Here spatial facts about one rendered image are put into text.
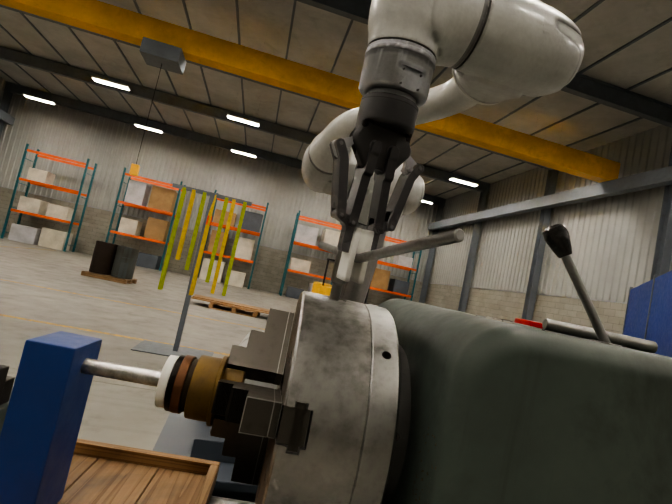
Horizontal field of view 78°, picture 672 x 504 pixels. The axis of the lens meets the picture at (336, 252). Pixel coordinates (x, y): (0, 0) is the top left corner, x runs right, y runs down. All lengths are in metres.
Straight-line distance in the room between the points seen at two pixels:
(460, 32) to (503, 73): 0.08
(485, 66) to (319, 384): 0.44
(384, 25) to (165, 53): 11.22
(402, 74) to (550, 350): 0.34
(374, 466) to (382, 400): 0.07
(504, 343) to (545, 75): 0.36
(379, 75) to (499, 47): 0.16
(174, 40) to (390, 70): 11.52
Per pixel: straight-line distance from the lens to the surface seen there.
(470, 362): 0.43
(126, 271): 13.10
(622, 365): 0.51
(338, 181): 0.52
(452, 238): 0.37
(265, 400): 0.49
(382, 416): 0.49
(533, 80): 0.64
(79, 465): 0.86
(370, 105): 0.54
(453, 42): 0.59
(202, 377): 0.59
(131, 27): 12.30
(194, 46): 11.90
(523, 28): 0.61
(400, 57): 0.55
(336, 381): 0.48
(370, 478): 0.50
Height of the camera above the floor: 1.26
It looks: 4 degrees up
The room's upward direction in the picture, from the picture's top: 12 degrees clockwise
